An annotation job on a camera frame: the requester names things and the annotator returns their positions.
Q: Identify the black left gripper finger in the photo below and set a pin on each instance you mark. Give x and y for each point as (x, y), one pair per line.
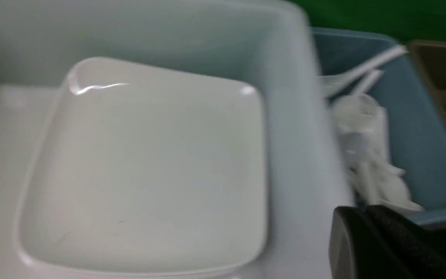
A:
(379, 243)

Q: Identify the green backdrop cloth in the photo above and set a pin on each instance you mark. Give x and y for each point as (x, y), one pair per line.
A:
(401, 19)

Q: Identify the teal plastic bin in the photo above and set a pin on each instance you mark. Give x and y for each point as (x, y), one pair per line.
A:
(417, 134)

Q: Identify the large white plastic tub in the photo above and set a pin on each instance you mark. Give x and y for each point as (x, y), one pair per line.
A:
(267, 43)

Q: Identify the pile of white spoons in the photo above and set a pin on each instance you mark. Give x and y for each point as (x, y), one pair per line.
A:
(362, 125)

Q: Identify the stack of white square plates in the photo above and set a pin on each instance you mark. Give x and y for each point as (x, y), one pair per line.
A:
(143, 171)

